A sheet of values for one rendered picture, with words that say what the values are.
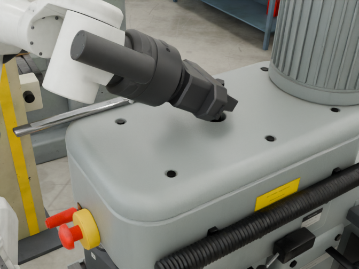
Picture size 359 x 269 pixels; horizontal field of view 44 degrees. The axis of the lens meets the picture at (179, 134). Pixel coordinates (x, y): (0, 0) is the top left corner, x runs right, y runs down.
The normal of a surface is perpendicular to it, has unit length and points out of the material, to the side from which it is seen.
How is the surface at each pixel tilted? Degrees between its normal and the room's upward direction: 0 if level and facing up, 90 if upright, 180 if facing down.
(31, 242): 0
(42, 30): 85
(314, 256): 90
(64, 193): 0
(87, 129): 0
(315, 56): 90
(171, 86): 86
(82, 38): 60
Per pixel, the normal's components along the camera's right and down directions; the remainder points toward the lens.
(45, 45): 0.72, 0.34
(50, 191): 0.04, -0.82
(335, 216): 0.55, 0.49
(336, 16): -0.35, 0.52
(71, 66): 0.03, 0.13
